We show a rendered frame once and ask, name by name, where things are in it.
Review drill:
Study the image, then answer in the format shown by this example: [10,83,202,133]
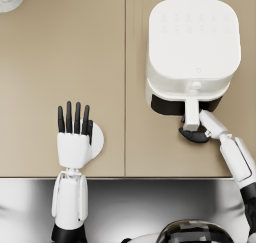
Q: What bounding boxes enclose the air fryer drawer with handle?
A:
[148,92,224,133]

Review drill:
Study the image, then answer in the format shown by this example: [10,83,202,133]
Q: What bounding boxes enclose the pale air fryer body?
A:
[145,0,242,102]

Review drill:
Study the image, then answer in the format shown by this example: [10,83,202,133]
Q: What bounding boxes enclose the white round plate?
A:
[71,119,105,161]

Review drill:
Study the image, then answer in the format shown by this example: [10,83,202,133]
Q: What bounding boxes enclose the dark round robot body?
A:
[121,219,236,243]

